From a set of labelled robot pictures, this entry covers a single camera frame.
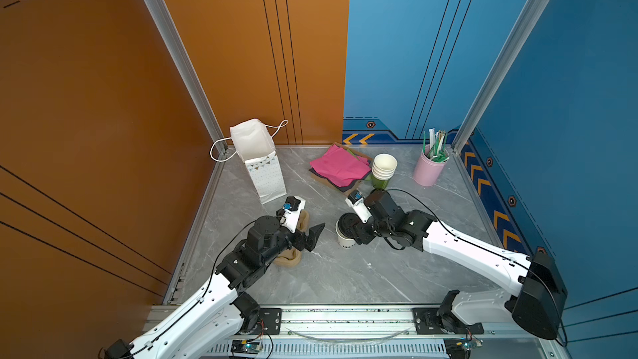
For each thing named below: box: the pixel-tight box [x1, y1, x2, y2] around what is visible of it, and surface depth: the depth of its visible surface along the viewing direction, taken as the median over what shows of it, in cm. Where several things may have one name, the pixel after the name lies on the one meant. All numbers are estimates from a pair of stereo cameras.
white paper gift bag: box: [210, 118, 290, 205], surface depth 94 cm
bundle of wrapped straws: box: [422, 127, 451, 163], surface depth 99 cm
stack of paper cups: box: [371, 152, 398, 190], surface depth 98 cm
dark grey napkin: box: [308, 167, 373, 192], surface depth 101 cm
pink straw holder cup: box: [413, 144, 450, 187], surface depth 103 cm
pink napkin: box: [309, 144, 372, 187], surface depth 110 cm
